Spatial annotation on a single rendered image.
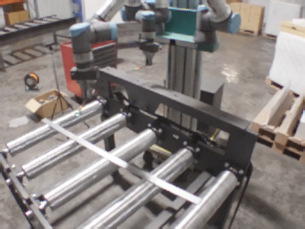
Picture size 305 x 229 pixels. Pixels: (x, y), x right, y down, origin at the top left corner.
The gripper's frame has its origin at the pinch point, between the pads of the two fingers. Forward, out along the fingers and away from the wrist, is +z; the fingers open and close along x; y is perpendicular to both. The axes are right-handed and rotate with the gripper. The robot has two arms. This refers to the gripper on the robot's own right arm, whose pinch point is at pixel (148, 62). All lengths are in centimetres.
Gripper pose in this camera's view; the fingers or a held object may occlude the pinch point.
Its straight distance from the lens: 163.8
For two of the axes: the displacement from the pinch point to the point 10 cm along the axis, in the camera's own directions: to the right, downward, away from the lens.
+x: -7.4, -3.6, 5.7
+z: 0.0, 8.5, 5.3
